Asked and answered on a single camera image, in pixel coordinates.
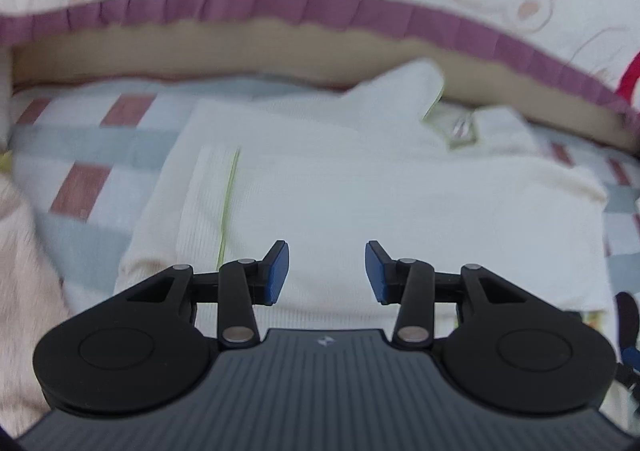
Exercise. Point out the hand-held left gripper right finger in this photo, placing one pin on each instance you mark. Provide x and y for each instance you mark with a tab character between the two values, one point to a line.
375	276

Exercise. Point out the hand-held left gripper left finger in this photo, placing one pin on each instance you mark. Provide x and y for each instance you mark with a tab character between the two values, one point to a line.
279	276

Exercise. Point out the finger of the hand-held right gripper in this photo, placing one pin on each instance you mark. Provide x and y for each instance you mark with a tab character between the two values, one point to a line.
632	360

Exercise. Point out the cream shirt with green trim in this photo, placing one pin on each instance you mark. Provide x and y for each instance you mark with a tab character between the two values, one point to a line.
350	181

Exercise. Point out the checkered cartoon bed sheet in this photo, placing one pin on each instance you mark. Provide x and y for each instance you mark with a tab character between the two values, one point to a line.
100	131

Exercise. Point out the pale pink fuzzy blanket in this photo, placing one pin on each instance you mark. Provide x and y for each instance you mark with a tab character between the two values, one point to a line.
25	306

